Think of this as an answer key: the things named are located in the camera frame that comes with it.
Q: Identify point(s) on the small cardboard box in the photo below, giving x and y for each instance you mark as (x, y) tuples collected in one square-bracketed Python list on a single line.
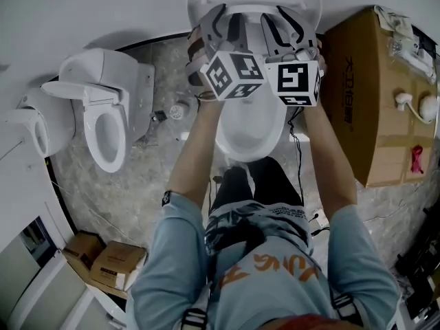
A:
[(82, 249)]

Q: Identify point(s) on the person's right forearm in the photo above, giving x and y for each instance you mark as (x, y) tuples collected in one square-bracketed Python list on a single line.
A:
[(333, 156)]

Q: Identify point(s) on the white bathtub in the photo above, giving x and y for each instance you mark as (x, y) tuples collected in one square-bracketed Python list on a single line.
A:
[(106, 308)]

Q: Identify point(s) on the person's light blue shirt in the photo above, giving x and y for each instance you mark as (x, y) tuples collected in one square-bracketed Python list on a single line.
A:
[(268, 280)]

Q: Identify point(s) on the person's left hand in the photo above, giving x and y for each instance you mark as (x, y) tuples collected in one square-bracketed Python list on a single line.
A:
[(197, 52)]

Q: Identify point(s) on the thin wrist bangle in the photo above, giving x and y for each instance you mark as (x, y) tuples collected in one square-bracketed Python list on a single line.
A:
[(208, 97)]

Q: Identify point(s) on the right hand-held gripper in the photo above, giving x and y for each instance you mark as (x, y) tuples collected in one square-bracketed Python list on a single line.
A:
[(292, 79)]

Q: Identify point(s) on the person's black trousers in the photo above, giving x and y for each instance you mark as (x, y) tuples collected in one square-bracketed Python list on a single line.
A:
[(247, 184)]

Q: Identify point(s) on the white toilet with tank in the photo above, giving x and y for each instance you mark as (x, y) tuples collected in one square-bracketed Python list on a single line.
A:
[(106, 136)]

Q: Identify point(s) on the red ribbon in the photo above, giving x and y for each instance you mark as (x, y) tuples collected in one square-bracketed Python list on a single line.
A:
[(417, 158)]

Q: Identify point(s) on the dark glass window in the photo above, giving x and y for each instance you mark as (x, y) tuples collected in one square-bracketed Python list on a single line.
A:
[(38, 239)]

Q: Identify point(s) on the clear plastic bags with fittings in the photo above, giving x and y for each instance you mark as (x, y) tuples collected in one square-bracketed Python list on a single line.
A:
[(398, 29)]

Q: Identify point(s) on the white smart toilet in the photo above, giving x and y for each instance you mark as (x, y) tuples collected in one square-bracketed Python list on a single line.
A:
[(251, 129)]

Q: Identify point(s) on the white wall-hung toilet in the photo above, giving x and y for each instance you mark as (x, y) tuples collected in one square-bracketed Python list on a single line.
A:
[(38, 129)]

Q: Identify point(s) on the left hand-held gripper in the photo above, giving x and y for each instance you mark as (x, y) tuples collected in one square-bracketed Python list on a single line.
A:
[(223, 76)]

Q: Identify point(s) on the white power strip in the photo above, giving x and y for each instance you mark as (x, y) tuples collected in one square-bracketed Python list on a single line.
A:
[(322, 218)]

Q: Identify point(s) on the small cardboard boxes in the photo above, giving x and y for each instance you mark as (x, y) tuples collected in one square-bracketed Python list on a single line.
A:
[(117, 263)]

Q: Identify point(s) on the person's left forearm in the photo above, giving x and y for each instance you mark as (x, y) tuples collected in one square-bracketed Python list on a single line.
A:
[(196, 150)]

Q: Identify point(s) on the large cardboard box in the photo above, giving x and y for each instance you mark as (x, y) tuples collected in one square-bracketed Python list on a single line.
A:
[(361, 115)]

